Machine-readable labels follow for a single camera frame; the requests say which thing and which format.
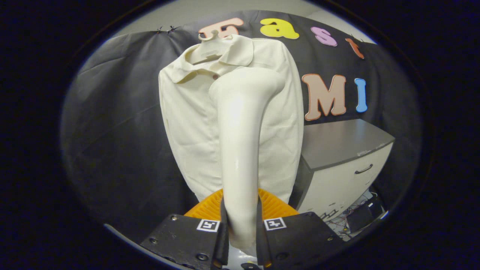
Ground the black box on floor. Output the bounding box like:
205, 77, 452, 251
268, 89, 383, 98
346, 202, 383, 233

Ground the white cabinet with grey top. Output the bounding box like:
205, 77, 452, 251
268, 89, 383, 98
291, 119, 395, 222

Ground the cream button-up shirt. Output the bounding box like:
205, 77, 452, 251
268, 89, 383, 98
158, 34, 304, 203

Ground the white garment steamer head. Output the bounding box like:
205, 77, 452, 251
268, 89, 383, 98
208, 67, 286, 255

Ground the black backdrop cloth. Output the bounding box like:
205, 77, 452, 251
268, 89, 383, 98
60, 10, 422, 244

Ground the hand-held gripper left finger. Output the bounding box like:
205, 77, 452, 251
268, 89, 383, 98
141, 189, 230, 270

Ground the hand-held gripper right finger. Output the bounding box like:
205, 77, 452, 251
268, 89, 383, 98
256, 189, 347, 269

